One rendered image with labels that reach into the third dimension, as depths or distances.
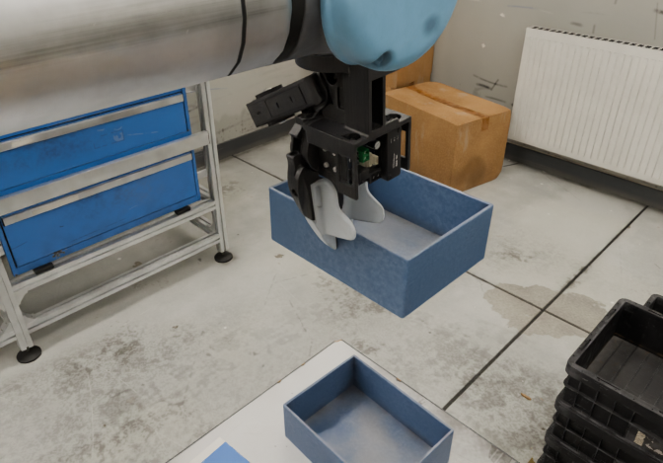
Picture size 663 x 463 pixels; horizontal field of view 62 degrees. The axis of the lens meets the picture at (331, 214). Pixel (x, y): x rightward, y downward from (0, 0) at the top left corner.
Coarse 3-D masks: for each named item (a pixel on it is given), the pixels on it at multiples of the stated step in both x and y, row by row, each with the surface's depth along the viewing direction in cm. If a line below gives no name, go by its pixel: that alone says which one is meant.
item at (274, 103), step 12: (300, 84) 46; (312, 84) 46; (264, 96) 51; (276, 96) 49; (288, 96) 48; (300, 96) 47; (312, 96) 46; (324, 96) 46; (252, 108) 53; (264, 108) 52; (276, 108) 50; (288, 108) 49; (300, 108) 48; (264, 120) 53; (276, 120) 53
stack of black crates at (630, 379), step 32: (608, 320) 123; (640, 320) 128; (576, 352) 115; (608, 352) 129; (640, 352) 129; (576, 384) 114; (608, 384) 107; (640, 384) 121; (576, 416) 115; (608, 416) 111; (640, 416) 106; (544, 448) 127; (576, 448) 120; (608, 448) 114; (640, 448) 107
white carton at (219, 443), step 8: (216, 440) 74; (224, 440) 74; (208, 448) 73; (216, 448) 73; (224, 448) 73; (232, 448) 73; (200, 456) 72; (208, 456) 72; (216, 456) 72; (224, 456) 72; (232, 456) 72; (240, 456) 72
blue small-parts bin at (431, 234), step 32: (288, 192) 65; (384, 192) 70; (416, 192) 66; (448, 192) 63; (288, 224) 62; (384, 224) 68; (416, 224) 68; (448, 224) 65; (480, 224) 59; (320, 256) 60; (352, 256) 56; (384, 256) 52; (416, 256) 51; (448, 256) 56; (480, 256) 62; (352, 288) 58; (384, 288) 54; (416, 288) 54
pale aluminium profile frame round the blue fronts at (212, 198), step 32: (128, 160) 191; (160, 160) 200; (32, 192) 171; (64, 192) 179; (160, 224) 212; (224, 224) 236; (96, 256) 198; (160, 256) 222; (224, 256) 243; (0, 288) 177; (32, 288) 185; (96, 288) 205; (32, 320) 189; (32, 352) 194
